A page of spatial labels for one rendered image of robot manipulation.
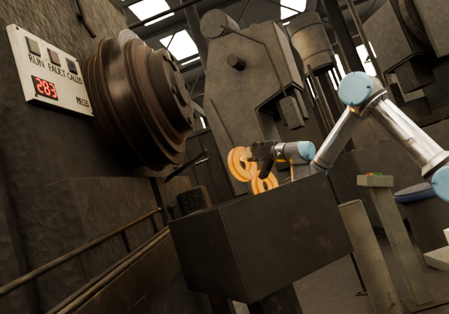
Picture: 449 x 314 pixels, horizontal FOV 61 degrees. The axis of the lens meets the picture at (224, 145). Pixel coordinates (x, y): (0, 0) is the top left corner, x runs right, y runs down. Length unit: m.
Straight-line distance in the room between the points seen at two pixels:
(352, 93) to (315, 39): 8.84
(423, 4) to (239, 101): 2.06
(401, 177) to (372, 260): 1.56
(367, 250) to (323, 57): 8.47
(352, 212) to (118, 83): 1.17
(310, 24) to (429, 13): 6.12
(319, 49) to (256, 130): 6.40
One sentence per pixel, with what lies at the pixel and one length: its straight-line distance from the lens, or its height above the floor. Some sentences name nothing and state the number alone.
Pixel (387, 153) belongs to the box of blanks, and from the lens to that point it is 3.29.
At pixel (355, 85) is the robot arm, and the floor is 0.94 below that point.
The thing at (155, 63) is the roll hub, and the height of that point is 1.18.
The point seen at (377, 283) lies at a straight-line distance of 1.88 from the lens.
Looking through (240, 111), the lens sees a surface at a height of 1.51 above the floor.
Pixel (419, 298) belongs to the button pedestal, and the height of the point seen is 0.04.
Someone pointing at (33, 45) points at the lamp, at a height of 1.20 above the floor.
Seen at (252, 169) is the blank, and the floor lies 0.80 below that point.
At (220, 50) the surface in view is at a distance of 4.16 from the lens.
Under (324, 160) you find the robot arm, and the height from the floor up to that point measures 0.74.
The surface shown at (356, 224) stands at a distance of 1.81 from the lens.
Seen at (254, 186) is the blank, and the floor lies 0.73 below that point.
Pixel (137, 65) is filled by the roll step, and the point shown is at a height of 1.17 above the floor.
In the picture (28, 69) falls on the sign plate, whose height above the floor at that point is 1.13.
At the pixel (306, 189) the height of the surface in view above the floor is 0.70.
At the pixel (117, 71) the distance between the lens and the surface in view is 1.11.
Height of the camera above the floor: 0.73
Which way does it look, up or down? 7 degrees up
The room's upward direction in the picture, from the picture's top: 19 degrees counter-clockwise
